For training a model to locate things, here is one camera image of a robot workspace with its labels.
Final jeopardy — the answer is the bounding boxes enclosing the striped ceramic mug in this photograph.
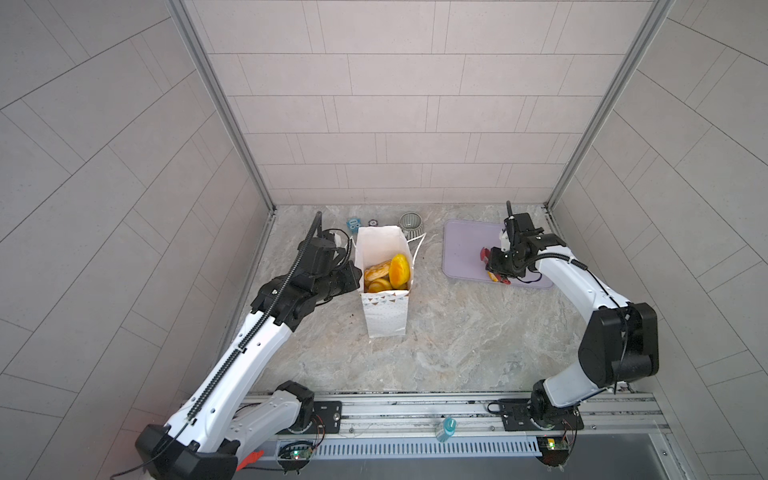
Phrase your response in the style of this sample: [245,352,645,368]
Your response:
[398,212,424,241]

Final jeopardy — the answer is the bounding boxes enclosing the green circuit board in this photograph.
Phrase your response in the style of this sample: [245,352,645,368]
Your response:
[278,441,315,461]
[536,436,570,457]

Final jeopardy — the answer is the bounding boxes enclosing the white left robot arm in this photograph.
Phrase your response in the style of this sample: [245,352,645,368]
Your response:
[135,262,363,479]

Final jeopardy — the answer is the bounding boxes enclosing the red kitchen tongs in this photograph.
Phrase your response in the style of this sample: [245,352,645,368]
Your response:
[480,248,511,285]

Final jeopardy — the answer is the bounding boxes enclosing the blue owl toy block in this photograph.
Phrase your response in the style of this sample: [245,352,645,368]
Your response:
[346,217,362,235]

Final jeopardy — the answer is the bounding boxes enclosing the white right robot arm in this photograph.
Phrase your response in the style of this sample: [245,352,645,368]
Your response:
[480,229,660,430]

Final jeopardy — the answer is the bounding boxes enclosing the right green circuit board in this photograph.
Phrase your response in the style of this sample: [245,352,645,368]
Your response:
[536,436,570,457]

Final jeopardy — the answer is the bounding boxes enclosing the small yellow fake bread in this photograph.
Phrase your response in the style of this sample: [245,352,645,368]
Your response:
[388,254,411,290]

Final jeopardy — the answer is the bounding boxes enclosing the cartoon animal paper bag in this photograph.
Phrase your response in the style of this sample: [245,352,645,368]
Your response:
[354,226,424,338]

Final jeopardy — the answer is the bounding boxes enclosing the lilac cutting board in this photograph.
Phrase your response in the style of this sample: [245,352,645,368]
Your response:
[442,220,553,289]

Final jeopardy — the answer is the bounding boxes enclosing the left green circuit board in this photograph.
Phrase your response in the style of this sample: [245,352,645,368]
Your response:
[278,441,315,461]

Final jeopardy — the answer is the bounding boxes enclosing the teal small bottle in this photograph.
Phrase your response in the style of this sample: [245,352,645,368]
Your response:
[435,417,457,443]

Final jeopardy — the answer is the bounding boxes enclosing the metal base rail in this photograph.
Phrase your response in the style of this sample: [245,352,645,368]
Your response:
[304,392,671,464]

